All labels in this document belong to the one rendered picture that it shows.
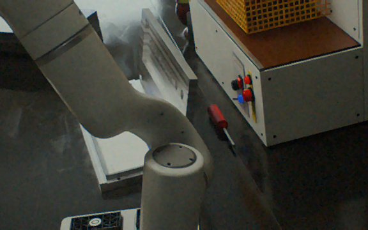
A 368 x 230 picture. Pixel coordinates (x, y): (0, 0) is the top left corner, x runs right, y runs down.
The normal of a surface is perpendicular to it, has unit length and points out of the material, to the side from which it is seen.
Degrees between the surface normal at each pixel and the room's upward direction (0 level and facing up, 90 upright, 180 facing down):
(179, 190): 92
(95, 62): 63
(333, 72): 90
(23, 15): 81
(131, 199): 0
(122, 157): 0
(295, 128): 90
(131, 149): 0
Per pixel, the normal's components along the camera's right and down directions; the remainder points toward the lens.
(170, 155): 0.07, -0.87
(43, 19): 0.18, 0.14
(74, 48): 0.34, 0.02
